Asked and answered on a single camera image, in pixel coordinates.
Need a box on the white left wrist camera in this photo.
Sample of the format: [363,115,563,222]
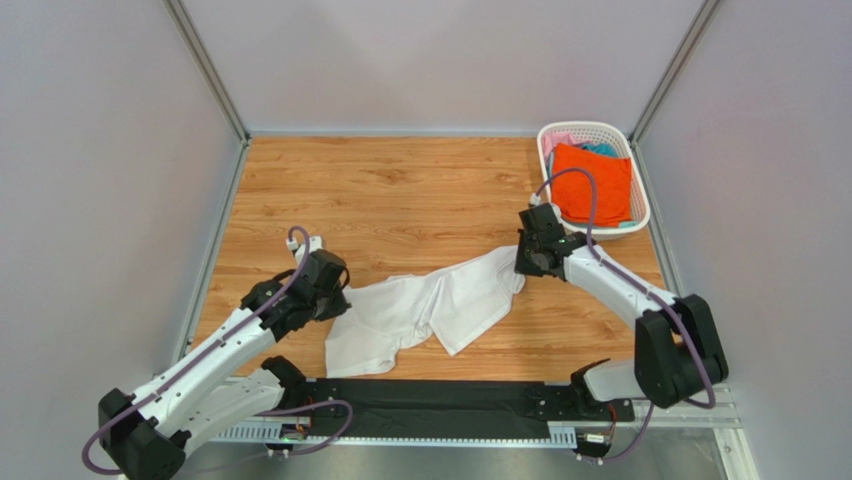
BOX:
[287,236,325,264]

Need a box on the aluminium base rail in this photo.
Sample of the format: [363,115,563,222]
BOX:
[213,379,741,447]

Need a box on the aluminium frame post right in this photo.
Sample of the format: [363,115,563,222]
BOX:
[629,0,724,146]

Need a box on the aluminium frame post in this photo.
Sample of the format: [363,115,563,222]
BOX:
[163,0,251,145]
[629,0,724,146]

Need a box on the aluminium frame post left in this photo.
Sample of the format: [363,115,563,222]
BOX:
[163,0,251,145]

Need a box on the teal t shirt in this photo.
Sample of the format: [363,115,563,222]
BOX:
[580,142,620,158]

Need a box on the orange t shirt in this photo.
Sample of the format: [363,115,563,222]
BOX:
[551,144,632,228]

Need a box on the white t shirt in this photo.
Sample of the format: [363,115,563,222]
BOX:
[325,246,525,378]

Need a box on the pink t shirt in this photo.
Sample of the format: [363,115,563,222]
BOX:
[539,131,579,160]

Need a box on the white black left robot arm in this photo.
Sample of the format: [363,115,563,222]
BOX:
[95,249,350,479]

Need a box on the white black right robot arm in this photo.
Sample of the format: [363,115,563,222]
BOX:
[515,203,729,408]

